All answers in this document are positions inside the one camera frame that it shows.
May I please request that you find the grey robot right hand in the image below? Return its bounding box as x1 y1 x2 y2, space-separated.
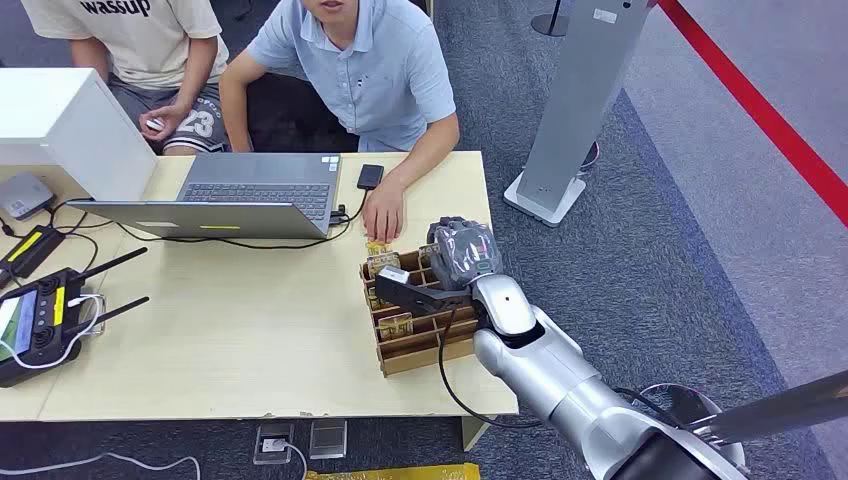
426 215 505 293

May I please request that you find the person's left hand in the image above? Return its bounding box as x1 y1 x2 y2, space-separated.
139 102 190 142
362 182 407 245

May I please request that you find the person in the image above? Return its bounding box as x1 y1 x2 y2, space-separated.
19 0 231 157
218 0 461 245

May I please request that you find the wooden card organizer box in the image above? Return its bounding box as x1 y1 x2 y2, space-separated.
359 246 497 378

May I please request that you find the black external drive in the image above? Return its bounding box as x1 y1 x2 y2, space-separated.
356 163 386 192

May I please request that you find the white box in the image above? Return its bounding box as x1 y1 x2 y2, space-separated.
0 67 159 203

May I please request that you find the grey laptop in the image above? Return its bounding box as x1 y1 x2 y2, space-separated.
68 152 343 241

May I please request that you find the grey router box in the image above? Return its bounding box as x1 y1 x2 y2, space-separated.
0 172 57 222

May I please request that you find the wooden desk leg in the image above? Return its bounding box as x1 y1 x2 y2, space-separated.
460 415 493 453

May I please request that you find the black device with yellow label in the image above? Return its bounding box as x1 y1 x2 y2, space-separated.
0 225 66 290

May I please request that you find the grey kiosk stand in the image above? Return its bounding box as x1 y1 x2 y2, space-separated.
502 0 657 229

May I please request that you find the grey floor socket cover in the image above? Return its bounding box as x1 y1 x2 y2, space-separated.
308 419 348 461

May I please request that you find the yellow bag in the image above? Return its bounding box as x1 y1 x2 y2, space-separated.
304 462 482 480

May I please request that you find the black remote controller with antennas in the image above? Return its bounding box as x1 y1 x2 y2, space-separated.
0 246 151 390

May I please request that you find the black stanchion base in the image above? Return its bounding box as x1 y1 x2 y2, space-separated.
530 0 572 38

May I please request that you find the white rimmed round base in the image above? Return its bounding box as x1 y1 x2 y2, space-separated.
637 382 749 468

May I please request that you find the floor socket with white plug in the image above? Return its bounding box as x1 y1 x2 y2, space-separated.
252 423 295 466

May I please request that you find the red barrier belt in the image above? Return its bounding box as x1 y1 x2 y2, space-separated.
657 0 848 230

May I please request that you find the grey metal bar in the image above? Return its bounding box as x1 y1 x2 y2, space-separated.
688 369 848 446

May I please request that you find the thin black drive cable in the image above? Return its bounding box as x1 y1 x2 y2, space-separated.
115 188 369 252

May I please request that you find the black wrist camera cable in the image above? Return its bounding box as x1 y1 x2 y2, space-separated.
437 308 551 431

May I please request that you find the black router cable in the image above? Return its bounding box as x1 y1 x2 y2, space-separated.
44 197 119 274

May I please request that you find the white controller cable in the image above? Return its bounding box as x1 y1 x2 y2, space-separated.
0 294 107 371

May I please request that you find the short white plug cable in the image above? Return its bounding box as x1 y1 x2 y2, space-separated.
281 442 309 480

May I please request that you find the long white floor cable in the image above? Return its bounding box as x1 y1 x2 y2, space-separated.
0 452 202 480

